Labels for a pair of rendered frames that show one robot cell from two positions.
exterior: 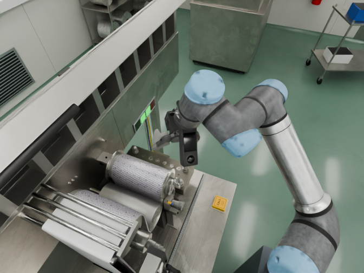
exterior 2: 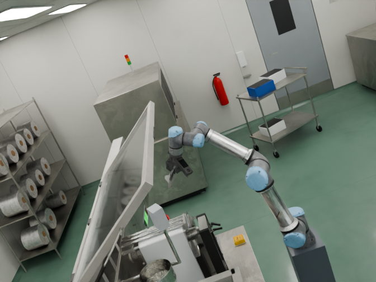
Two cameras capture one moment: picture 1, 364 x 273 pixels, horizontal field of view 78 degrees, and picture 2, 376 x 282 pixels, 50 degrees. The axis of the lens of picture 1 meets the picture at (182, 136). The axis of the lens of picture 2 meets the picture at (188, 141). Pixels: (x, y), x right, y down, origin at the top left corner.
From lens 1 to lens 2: 1.74 m
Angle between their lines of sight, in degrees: 35
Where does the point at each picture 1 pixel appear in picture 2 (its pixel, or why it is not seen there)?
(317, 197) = (245, 150)
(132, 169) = not seen: hidden behind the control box
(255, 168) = (275, 250)
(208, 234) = (244, 257)
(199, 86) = (173, 130)
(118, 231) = (177, 220)
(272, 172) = not seen: hidden behind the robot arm
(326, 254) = (261, 163)
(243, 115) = (193, 132)
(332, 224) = (258, 155)
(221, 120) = (187, 136)
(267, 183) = not seen: hidden behind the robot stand
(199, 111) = (178, 139)
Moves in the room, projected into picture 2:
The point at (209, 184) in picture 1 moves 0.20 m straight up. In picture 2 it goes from (225, 238) to (215, 214)
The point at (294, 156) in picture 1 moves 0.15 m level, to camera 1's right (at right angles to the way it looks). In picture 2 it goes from (223, 140) to (244, 127)
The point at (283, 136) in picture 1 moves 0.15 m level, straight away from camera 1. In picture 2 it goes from (214, 135) to (216, 125)
